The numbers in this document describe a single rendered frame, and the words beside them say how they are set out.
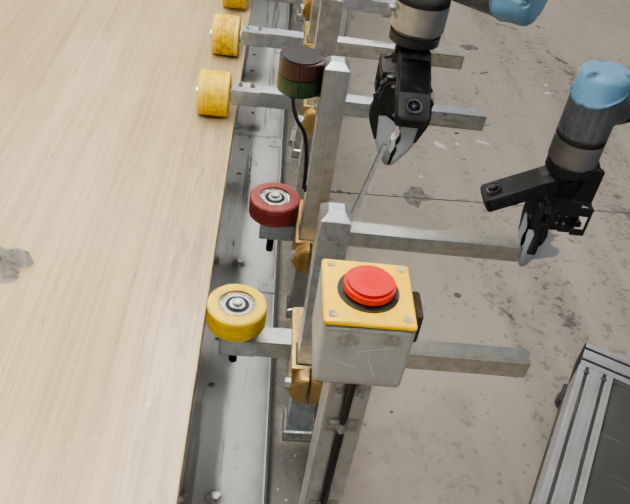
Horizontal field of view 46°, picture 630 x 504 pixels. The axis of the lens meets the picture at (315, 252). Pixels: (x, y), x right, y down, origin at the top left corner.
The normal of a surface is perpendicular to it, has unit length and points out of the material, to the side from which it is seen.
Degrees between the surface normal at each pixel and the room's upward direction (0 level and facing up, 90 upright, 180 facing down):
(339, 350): 90
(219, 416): 0
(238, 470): 0
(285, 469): 0
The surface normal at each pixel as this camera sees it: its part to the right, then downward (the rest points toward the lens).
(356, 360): 0.00, 0.64
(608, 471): 0.12, -0.77
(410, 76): 0.09, -0.32
